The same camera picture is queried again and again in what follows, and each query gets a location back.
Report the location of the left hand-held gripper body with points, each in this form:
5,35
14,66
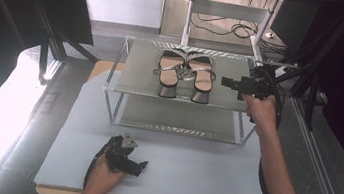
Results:
120,154

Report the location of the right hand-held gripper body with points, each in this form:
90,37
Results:
259,85

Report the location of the metal two-tier shoe rack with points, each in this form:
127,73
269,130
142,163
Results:
139,72

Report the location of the person's right hand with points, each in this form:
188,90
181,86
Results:
260,112

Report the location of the person's left hand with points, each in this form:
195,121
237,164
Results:
102,178

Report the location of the pale grey table mat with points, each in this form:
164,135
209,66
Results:
184,169

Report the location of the black metal frame strut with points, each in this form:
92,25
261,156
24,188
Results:
310,78
44,56

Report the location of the white metal desk frame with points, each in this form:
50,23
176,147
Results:
228,10

